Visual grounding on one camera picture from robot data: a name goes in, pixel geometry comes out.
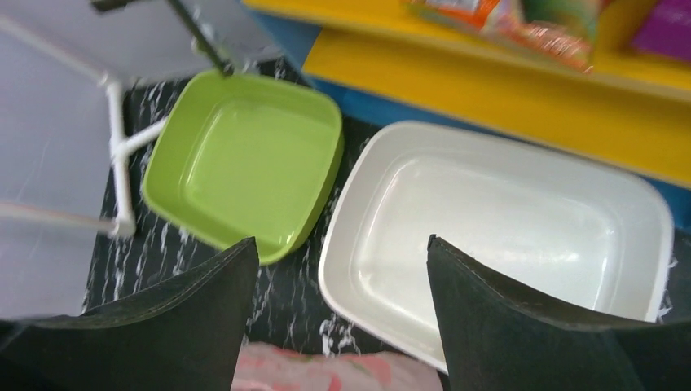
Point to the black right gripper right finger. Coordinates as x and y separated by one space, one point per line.
498 333

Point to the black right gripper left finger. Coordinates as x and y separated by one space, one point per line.
183 333

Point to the pink plastic grocery bag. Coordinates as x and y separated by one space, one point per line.
266 367

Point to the orange snack packet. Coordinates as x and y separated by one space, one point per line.
561 32

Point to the white plastic tray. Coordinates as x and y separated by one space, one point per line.
582 232

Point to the green plastic tray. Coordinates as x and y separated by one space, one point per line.
246 156

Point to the blue yellow pink shelf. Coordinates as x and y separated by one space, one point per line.
382 65

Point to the purple snack packet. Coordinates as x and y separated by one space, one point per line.
666 31

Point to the white pvc pipe frame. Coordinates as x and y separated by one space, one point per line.
121 147

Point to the metal faucet bracket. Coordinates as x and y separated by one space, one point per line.
154 39

